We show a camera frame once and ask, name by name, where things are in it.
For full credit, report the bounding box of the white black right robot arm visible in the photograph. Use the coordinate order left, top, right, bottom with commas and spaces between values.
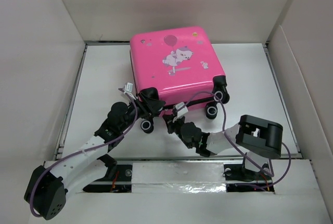
162, 115, 283, 179

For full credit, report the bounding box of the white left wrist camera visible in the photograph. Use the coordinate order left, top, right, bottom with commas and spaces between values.
118, 82, 136, 100

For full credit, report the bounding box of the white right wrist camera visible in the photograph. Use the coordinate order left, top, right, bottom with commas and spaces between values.
173, 102, 188, 122

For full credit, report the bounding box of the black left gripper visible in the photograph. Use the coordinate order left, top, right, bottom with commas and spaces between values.
120, 93, 164, 132

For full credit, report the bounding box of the white side board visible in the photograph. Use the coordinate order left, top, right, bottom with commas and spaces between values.
268, 26, 332, 160

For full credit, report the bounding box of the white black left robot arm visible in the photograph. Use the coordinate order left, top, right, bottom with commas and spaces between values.
24, 92, 165, 220

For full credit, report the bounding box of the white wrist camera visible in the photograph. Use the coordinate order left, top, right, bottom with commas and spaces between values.
173, 102, 188, 122
118, 82, 136, 100

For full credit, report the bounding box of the pink kids suitcase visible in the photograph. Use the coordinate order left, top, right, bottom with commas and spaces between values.
130, 27, 229, 119

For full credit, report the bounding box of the metal base rail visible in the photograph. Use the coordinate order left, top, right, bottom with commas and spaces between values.
83, 161, 274, 194

